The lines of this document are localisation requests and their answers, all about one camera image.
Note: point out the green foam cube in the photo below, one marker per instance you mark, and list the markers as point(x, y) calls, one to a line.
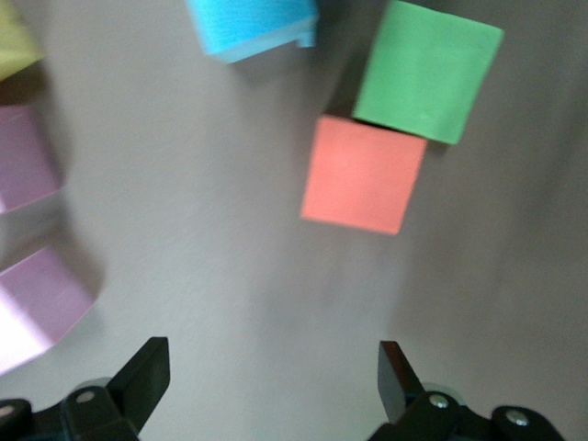
point(427, 69)

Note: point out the brown table cover sheet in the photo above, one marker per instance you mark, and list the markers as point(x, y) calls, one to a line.
point(229, 229)

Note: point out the orange foam cube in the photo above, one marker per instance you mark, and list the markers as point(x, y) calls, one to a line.
point(363, 177)

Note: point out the pink foam cube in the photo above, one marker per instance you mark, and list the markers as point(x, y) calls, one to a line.
point(25, 156)
point(41, 303)

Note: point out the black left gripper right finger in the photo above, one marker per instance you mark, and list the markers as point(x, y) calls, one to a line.
point(397, 386)

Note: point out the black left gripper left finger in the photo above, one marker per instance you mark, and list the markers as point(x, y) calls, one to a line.
point(133, 390)

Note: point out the blue foam cube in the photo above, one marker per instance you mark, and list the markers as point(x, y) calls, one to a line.
point(248, 23)

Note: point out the yellow foam cube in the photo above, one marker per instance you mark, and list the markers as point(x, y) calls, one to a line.
point(14, 41)

